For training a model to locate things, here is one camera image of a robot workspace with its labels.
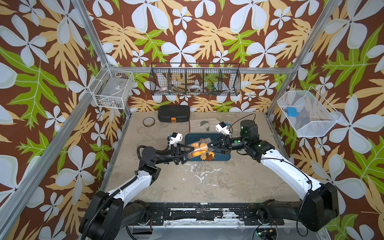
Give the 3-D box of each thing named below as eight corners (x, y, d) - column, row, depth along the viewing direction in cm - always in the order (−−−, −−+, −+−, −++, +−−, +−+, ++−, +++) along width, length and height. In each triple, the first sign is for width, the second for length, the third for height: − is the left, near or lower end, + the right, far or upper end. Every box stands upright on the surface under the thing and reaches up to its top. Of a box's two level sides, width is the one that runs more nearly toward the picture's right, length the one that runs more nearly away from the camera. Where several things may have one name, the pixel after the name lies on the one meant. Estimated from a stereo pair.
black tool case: (158, 124, 117) (156, 117, 111) (160, 111, 126) (159, 104, 120) (190, 124, 117) (190, 117, 111) (190, 111, 126) (190, 104, 120)
